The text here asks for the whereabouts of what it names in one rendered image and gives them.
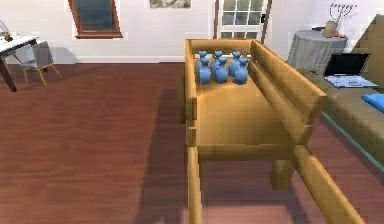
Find white top dining table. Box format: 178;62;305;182
0;34;40;93

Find blue vase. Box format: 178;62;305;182
197;50;209;66
234;57;250;86
214;56;229;85
228;50;243;78
198;57;212;86
211;50;224;76

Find light wooden shelf cart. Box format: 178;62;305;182
184;38;367;224

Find white paned room door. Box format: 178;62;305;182
213;0;273;44

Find grey clothed round table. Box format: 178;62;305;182
287;29;349;72

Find brown framed window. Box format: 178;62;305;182
67;0;123;40

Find black open laptop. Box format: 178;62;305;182
323;52;380;89

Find olive brown sofa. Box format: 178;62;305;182
299;14;384;172

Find grey chair with wooden legs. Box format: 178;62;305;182
12;40;63;87

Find tan pot with bare branches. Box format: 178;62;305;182
321;2;358;39

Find framed wall picture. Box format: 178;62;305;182
148;0;192;10

